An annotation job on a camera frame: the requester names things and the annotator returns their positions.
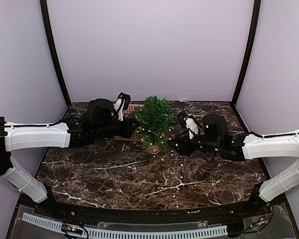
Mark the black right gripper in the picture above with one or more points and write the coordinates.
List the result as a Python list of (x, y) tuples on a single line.
[(184, 143)]

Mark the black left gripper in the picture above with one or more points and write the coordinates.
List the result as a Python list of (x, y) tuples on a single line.
[(127, 131)]

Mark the small green christmas tree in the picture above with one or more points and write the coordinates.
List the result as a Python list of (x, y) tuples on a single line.
[(155, 119)]

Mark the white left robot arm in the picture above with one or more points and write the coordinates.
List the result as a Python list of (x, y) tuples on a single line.
[(20, 136)]

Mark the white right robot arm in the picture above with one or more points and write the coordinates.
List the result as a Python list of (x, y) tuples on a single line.
[(271, 146)]

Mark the beige tree pot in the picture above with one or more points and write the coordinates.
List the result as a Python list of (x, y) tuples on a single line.
[(154, 149)]

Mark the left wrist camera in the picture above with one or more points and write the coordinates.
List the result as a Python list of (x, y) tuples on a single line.
[(122, 104)]

